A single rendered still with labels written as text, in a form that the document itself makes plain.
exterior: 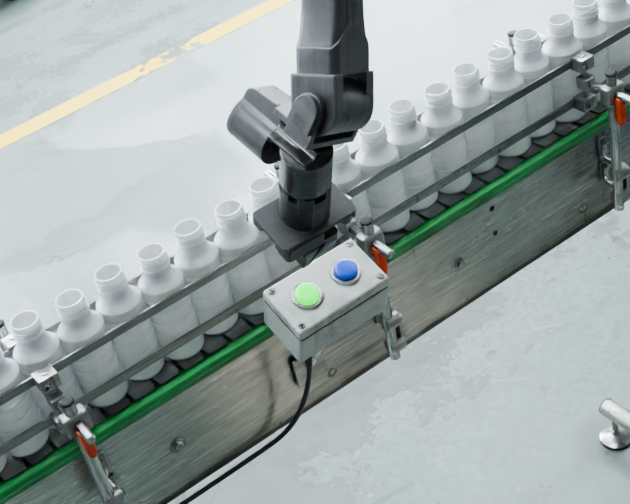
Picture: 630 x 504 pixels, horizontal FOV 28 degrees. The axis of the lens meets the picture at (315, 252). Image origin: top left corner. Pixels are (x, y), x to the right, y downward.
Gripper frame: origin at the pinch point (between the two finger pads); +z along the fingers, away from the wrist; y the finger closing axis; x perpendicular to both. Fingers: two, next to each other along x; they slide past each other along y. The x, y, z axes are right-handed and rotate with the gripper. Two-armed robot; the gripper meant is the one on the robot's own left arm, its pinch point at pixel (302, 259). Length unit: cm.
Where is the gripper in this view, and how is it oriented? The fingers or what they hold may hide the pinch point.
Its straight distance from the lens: 147.4
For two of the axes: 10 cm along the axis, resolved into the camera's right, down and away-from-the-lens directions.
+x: 6.0, 6.5, -4.6
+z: -0.3, 5.9, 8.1
